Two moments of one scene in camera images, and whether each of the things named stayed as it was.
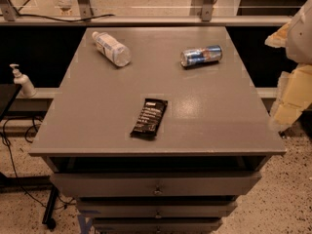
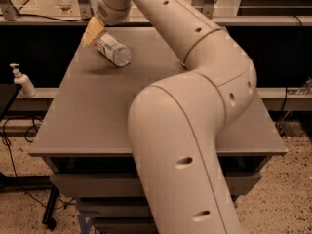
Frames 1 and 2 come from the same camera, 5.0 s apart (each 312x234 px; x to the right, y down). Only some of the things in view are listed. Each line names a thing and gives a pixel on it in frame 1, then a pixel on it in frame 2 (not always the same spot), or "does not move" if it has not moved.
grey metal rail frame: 83,15 does not move
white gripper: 300,36 → 104,11
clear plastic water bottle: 119,54 does not move
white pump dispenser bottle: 26,89 does not move
